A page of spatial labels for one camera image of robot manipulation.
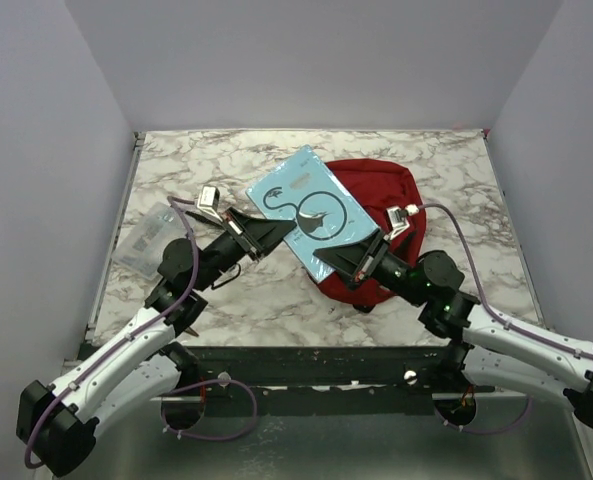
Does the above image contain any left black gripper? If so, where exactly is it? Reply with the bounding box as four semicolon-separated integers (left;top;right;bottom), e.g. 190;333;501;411
195;208;299;293

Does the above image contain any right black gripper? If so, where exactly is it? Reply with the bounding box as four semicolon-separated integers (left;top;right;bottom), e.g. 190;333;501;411
314;228;428;308

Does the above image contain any light blue book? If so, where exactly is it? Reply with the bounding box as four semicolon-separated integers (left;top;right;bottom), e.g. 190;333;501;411
246;145;379;283

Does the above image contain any red backpack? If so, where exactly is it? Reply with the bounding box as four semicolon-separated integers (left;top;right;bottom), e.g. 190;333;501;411
303;158;428;314

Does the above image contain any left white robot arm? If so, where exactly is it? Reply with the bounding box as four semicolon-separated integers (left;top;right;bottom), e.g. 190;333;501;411
16;207;296;475

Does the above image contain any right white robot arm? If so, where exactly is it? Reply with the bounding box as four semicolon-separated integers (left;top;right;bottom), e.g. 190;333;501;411
314;235;593;429

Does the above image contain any clear plastic organizer box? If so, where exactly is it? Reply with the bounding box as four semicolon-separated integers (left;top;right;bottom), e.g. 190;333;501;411
112;203;186;280

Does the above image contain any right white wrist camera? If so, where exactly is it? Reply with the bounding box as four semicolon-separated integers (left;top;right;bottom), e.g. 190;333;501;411
386;204;419;241

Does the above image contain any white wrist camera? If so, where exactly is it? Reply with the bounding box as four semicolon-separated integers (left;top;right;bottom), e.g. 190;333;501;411
196;185;220;216
386;204;419;241

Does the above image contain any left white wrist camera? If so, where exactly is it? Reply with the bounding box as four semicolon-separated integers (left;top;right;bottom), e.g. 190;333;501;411
196;185;220;216

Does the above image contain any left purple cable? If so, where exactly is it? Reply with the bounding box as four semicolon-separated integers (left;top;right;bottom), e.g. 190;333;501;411
23;197;258;471

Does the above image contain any purple cable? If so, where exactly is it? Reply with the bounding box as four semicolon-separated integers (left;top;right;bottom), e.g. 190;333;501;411
23;197;258;471
418;202;593;435

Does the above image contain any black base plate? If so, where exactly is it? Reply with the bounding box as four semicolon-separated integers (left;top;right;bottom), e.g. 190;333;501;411
75;342;517;419

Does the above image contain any aluminium mounting rail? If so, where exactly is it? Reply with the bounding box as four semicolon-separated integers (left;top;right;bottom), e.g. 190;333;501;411
53;359;586;402

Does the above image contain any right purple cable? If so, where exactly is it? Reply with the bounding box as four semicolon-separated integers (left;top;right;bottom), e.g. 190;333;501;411
418;202;593;435

